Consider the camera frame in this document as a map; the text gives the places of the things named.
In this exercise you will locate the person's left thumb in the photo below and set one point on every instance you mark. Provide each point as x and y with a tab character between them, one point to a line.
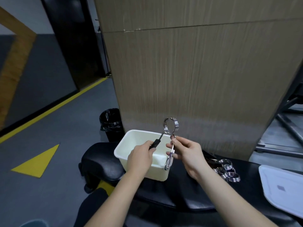
152	150

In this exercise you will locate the white plastic tray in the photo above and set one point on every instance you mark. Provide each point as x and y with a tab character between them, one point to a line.
281	186

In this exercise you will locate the white plastic bin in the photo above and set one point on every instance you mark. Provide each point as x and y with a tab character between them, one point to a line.
132	141

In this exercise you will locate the grey metal equipment frame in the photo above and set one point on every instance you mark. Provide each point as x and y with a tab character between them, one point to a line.
287	126

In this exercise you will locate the black trash bin with bag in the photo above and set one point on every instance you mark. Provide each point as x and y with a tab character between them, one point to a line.
111	122

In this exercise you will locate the black padded bench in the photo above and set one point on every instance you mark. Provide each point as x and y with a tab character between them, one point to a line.
180	191

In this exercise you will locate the person's left forearm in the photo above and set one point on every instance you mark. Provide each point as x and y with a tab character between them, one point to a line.
118	198

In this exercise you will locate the person's right thumb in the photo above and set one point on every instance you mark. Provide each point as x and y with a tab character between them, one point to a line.
174	147

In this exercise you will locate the person's right forearm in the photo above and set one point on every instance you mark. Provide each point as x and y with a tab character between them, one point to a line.
227	203

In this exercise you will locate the chrome spring clip collar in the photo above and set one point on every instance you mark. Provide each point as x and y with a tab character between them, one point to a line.
172	126
225	161
218	171
230	168
233	178

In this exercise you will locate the person's right hand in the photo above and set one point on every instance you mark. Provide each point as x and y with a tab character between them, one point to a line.
191	156

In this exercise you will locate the person's left hand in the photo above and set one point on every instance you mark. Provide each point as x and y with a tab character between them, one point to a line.
139	159

